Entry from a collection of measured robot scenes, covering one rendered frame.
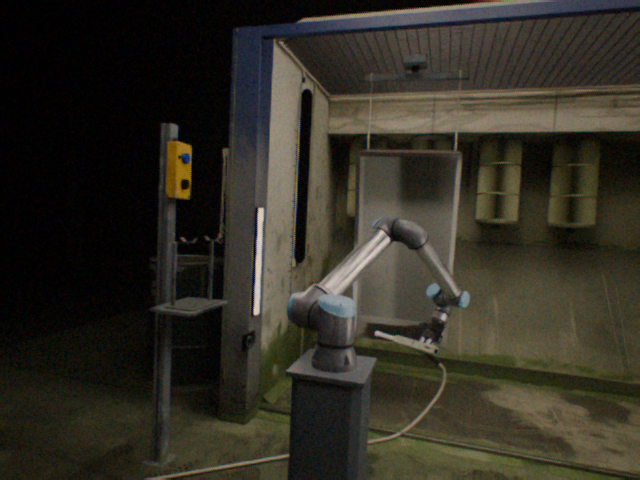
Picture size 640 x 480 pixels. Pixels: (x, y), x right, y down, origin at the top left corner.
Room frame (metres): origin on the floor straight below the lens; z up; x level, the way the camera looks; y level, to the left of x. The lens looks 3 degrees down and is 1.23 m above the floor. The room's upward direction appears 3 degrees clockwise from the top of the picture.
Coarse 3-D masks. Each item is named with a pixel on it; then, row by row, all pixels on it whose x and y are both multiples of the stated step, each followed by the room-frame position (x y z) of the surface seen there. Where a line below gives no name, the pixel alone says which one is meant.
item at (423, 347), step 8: (384, 336) 2.60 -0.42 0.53; (392, 336) 2.55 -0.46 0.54; (400, 336) 2.49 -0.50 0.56; (400, 344) 2.48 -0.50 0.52; (408, 344) 2.41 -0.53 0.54; (416, 344) 2.37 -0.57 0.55; (424, 344) 2.33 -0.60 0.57; (424, 352) 2.33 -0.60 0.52; (432, 352) 2.26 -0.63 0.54; (432, 360) 2.42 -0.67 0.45
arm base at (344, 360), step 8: (320, 344) 1.67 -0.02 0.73; (352, 344) 1.69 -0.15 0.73; (320, 352) 1.66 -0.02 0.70; (328, 352) 1.64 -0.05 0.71; (336, 352) 1.64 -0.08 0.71; (344, 352) 1.65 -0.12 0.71; (352, 352) 1.68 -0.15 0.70; (312, 360) 1.68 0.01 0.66; (320, 360) 1.65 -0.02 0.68; (328, 360) 1.63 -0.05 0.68; (336, 360) 1.63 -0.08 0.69; (344, 360) 1.65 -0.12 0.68; (352, 360) 1.66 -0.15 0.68; (320, 368) 1.64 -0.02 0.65; (328, 368) 1.63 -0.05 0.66; (336, 368) 1.62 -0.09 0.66; (344, 368) 1.63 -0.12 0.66; (352, 368) 1.65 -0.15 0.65
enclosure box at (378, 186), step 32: (384, 160) 2.88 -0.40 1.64; (416, 160) 2.83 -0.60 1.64; (448, 160) 2.78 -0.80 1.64; (384, 192) 2.92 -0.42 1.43; (416, 192) 2.86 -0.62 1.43; (448, 192) 2.82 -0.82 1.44; (448, 224) 2.85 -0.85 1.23; (384, 256) 3.00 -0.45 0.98; (416, 256) 2.95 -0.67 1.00; (448, 256) 2.89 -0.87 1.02; (384, 288) 3.05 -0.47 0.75; (416, 288) 2.99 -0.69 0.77; (384, 320) 3.04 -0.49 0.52; (416, 320) 3.03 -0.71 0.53; (448, 320) 2.62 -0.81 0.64
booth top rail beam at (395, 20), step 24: (552, 0) 2.04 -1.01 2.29; (576, 0) 2.01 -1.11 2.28; (600, 0) 1.98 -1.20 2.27; (624, 0) 1.96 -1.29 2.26; (288, 24) 2.40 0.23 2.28; (312, 24) 2.36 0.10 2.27; (336, 24) 2.33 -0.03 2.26; (360, 24) 2.29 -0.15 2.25; (384, 24) 2.25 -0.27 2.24; (408, 24) 2.22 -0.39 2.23; (432, 24) 2.20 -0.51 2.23; (456, 24) 2.19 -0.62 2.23
